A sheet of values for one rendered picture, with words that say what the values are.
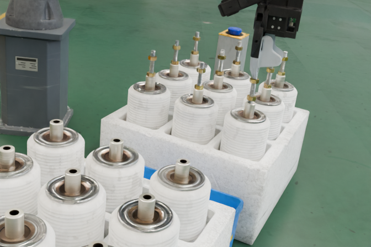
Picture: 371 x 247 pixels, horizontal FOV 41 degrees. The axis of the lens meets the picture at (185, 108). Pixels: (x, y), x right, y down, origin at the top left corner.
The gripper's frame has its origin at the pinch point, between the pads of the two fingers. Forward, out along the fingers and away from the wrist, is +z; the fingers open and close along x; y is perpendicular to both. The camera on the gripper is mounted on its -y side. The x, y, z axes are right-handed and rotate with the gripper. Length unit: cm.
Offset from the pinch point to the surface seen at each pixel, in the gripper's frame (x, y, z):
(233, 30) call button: 41.5, -11.6, 2.3
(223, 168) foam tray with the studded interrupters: -7.5, -1.7, 19.4
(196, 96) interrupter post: 0.9, -11.0, 8.2
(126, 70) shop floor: 81, -58, 35
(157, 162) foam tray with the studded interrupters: -4.9, -16.5, 23.1
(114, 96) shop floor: 53, -51, 35
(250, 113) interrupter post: -1.0, 1.3, 8.8
